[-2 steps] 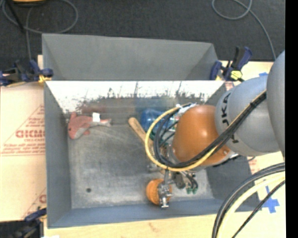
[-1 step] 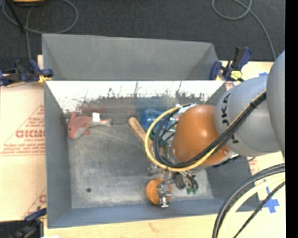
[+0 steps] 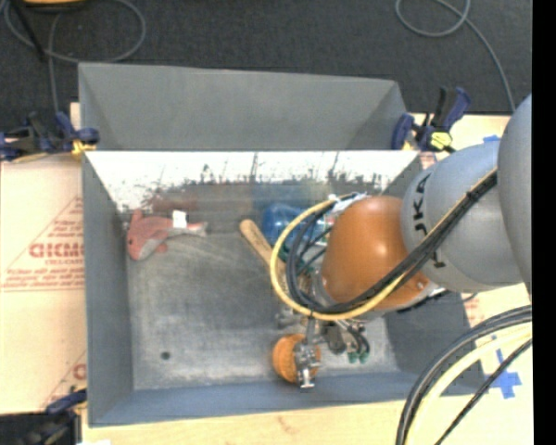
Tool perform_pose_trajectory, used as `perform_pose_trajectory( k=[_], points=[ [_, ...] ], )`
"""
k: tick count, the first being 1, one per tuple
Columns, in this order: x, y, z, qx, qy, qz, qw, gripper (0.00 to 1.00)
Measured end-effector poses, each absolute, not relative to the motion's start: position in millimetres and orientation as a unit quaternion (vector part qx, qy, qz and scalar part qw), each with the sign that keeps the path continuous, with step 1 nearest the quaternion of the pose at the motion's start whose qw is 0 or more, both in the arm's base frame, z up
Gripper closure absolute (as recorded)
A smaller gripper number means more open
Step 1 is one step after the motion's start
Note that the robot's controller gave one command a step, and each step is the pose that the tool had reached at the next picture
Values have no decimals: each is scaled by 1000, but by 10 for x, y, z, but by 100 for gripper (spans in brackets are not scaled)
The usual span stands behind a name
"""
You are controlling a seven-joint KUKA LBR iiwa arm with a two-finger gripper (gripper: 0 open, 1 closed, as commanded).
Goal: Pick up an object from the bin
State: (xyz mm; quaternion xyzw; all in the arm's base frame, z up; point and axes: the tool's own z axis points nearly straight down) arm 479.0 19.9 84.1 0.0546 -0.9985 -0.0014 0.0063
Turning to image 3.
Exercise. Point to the pink toy fish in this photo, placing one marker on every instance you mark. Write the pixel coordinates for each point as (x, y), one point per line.
(150, 239)

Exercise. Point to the grey metal bin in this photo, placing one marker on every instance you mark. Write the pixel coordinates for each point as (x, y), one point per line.
(204, 295)

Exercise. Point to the pale wooden spatula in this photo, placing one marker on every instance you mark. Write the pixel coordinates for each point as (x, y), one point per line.
(257, 239)

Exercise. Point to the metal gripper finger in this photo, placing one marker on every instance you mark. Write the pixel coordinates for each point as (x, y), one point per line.
(307, 376)
(308, 354)

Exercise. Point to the blue plastic bottle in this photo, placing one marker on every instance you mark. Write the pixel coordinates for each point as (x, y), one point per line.
(278, 220)

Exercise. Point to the brown cardboard board, red print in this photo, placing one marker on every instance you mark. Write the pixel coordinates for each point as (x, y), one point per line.
(37, 332)

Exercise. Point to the orange ball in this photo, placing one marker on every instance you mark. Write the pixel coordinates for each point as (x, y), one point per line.
(285, 357)

